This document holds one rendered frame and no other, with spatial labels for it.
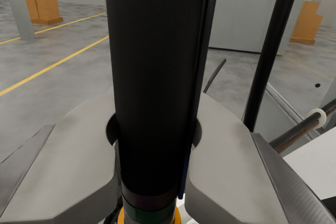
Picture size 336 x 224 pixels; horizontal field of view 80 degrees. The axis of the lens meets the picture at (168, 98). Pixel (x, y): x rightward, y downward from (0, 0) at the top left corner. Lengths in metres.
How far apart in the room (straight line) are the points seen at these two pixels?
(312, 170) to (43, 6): 8.29
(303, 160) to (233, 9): 5.21
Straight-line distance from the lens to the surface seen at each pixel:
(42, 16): 8.48
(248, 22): 5.71
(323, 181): 0.52
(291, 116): 1.26
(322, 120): 0.38
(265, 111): 1.48
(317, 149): 0.56
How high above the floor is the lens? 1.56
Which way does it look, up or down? 30 degrees down
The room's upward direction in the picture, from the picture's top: 4 degrees clockwise
